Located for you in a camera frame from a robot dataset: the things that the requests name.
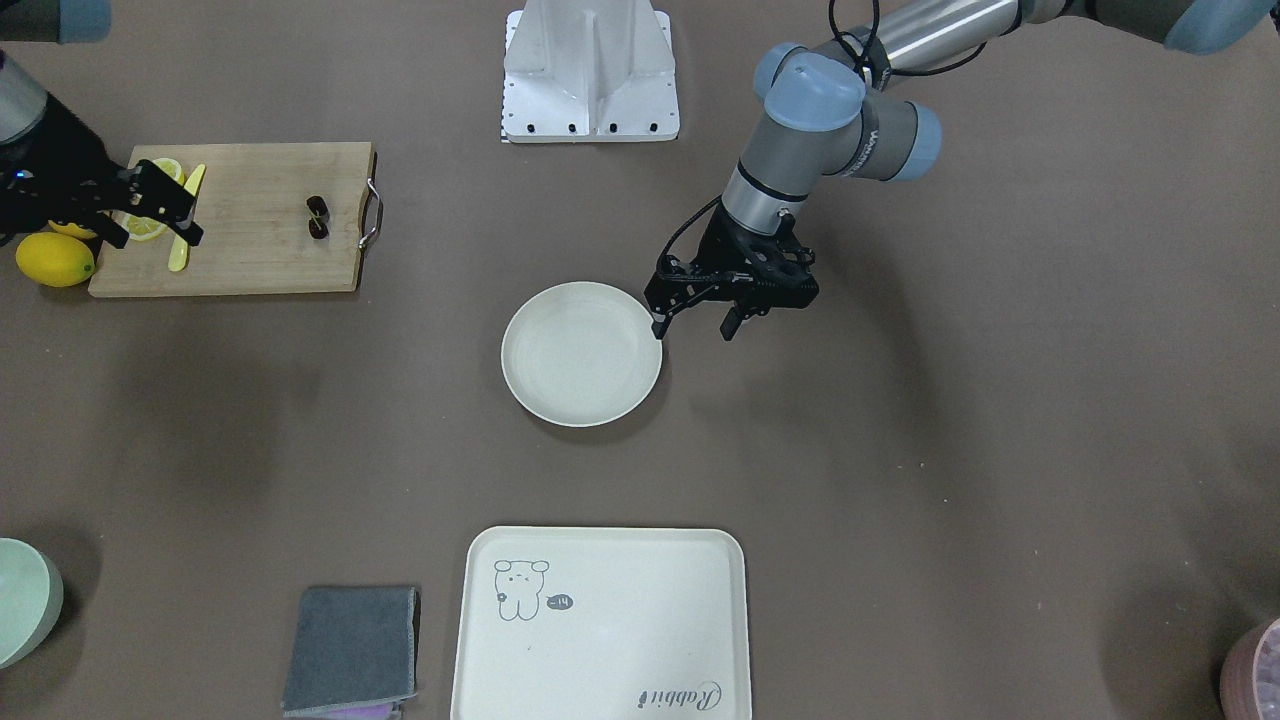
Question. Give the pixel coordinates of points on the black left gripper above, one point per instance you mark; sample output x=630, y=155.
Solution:
x=716, y=243

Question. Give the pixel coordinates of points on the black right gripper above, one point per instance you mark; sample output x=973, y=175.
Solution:
x=62, y=158

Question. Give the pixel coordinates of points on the cream round plate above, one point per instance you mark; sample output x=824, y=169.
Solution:
x=580, y=354

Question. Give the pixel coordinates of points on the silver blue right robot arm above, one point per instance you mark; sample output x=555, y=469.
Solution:
x=22, y=101

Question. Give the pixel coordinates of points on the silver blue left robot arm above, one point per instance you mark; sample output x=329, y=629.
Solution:
x=826, y=113

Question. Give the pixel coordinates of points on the cream rabbit tray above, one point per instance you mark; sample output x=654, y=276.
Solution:
x=603, y=623

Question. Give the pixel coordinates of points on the lemon slice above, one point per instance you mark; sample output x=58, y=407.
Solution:
x=171, y=168
x=140, y=229

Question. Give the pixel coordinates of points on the whole yellow lemon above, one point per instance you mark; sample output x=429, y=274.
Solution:
x=54, y=259
x=75, y=230

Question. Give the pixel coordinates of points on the yellow plastic knife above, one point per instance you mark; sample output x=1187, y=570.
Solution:
x=179, y=255

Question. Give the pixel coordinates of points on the wooden cutting board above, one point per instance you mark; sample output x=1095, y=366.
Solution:
x=252, y=208

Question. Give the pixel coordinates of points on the mint green bowl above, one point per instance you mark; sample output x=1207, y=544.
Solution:
x=32, y=594

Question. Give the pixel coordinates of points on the grey folded cloth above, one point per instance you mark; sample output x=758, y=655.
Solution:
x=353, y=653

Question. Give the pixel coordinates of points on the pink bowl of ice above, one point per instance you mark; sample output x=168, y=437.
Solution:
x=1249, y=678

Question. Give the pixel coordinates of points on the white camera mast base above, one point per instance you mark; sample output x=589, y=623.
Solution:
x=589, y=72

